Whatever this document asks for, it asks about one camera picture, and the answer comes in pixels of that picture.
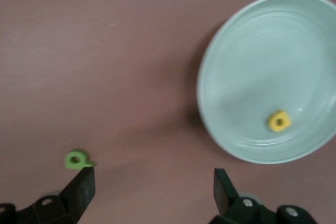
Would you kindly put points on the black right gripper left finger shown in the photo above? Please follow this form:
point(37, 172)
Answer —
point(63, 205)

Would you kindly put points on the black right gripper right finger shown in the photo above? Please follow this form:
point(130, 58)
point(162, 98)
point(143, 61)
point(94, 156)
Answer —
point(236, 211)

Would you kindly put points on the green letter p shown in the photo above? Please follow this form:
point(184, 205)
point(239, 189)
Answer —
point(68, 163)

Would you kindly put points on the yellow letter a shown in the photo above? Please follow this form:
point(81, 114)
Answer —
point(273, 127)

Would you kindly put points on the pale green plate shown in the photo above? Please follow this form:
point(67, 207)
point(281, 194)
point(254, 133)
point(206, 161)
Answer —
point(262, 64)

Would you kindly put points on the brown table cover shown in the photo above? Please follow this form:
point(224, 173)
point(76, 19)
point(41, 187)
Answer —
point(78, 51)

